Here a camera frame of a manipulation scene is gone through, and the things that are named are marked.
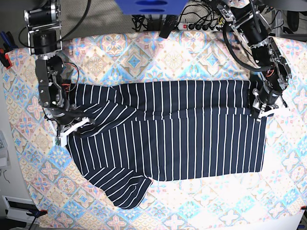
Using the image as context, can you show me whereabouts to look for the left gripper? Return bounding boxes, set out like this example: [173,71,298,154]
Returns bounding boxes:
[252,82,282,113]

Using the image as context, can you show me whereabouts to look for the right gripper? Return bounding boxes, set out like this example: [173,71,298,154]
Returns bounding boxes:
[47,105,84,126]

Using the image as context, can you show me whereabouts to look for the navy white striped T-shirt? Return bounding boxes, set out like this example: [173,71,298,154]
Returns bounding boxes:
[67,80,266,209]

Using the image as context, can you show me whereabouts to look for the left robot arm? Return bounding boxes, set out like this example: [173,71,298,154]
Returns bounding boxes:
[216,0,292,118]

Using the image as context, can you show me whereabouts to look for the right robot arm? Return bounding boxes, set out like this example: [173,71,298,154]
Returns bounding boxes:
[24,0,82,126]

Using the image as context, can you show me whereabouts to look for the white box at left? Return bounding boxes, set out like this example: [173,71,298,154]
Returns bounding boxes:
[0,131,11,169]

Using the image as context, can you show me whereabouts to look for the colourful patterned tablecloth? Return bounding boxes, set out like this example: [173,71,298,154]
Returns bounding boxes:
[0,32,307,230]

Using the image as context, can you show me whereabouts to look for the red black clamp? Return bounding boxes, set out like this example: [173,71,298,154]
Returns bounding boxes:
[0,48,12,69]

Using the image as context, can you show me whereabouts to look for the orange black front clamp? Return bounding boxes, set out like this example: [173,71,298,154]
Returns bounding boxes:
[26,209,48,218]

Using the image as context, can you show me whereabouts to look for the white device at table edge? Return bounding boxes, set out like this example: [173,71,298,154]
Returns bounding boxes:
[2,195,37,223]

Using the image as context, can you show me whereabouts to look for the white power strip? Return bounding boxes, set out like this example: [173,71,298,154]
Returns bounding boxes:
[177,23,223,32]

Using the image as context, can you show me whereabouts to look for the black remote control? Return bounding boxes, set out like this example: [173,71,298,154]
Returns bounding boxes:
[159,15,178,39]

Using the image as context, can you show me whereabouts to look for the blue box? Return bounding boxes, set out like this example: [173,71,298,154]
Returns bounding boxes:
[115,0,188,15]

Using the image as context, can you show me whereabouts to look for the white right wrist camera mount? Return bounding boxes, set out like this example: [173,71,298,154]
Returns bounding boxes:
[49,117,94,147]

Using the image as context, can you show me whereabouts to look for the blue handled clamp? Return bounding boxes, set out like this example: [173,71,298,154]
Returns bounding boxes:
[0,31,18,52]

